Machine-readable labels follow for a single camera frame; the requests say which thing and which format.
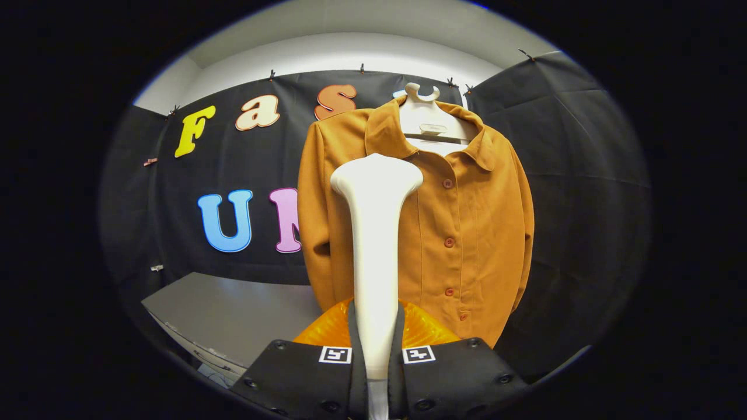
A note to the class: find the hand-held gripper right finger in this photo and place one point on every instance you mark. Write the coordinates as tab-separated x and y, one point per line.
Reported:
395	364

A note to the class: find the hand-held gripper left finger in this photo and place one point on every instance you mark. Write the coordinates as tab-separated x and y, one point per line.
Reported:
358	361

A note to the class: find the orange button shirt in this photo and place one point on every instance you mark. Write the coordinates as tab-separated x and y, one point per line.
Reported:
467	233

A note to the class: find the white clothes hanger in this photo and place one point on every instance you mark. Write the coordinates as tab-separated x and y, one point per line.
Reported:
429	119

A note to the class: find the grey cabinet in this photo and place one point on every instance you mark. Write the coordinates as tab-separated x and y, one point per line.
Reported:
245	315

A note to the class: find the row of black clips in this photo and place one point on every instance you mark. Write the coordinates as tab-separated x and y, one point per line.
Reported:
272	75

